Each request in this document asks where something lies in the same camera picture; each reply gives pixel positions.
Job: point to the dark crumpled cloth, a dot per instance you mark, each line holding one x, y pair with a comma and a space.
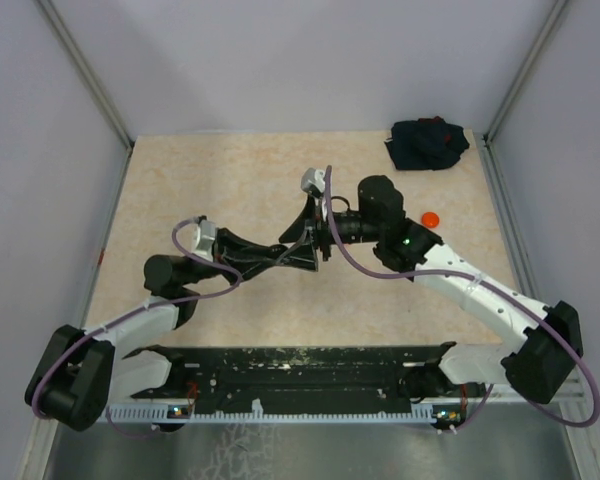
426, 144

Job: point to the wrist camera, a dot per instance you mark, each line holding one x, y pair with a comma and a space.
203, 238
313, 182

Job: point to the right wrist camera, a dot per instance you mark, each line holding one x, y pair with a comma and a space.
313, 182

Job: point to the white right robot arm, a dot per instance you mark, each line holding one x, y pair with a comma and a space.
540, 344

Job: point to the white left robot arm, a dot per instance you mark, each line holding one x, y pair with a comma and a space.
83, 372

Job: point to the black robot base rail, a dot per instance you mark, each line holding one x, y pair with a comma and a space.
314, 382

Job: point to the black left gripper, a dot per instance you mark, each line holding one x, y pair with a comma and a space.
229, 245

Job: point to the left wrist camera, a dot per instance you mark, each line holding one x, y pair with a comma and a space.
203, 238

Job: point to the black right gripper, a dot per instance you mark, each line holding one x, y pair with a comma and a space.
303, 254

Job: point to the orange earbud charging case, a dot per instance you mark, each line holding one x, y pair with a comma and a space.
430, 220

